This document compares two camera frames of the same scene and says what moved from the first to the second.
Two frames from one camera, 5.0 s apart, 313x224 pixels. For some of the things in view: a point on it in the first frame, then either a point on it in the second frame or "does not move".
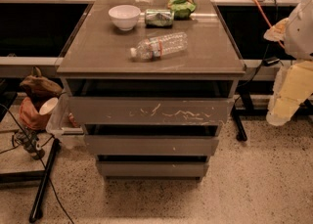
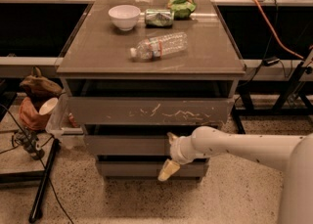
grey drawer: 149,145 does not move
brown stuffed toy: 39,88 does not move
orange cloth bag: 30,117 does not move
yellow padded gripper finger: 277,32 -> 171,137
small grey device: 28,138 does not move
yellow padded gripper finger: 292,87 -> 169,168
